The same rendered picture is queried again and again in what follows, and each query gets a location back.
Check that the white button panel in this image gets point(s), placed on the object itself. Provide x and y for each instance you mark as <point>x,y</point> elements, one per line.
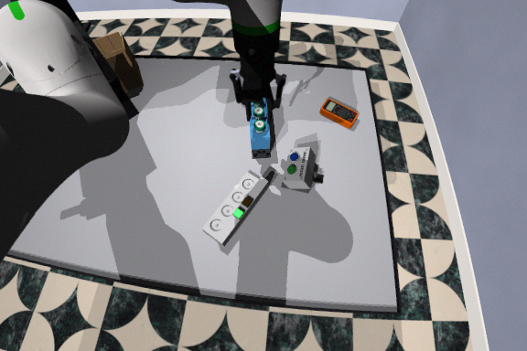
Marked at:
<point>299,170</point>

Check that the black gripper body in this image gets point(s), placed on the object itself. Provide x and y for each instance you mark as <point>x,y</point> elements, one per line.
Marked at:
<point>258,67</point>

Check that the blue test tube rack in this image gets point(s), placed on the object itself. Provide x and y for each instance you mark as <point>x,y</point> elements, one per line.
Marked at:
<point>260,140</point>

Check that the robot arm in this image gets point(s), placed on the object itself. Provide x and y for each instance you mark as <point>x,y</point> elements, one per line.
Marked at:
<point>45,139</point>

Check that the black table edge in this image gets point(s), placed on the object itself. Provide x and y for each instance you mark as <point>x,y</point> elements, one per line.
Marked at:
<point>395,266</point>

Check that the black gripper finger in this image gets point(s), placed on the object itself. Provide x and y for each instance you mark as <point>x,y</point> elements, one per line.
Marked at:
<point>272,104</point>
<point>235,78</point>

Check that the orange pocket multimeter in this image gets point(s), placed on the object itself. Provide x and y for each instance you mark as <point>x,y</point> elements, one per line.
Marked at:
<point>338,113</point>

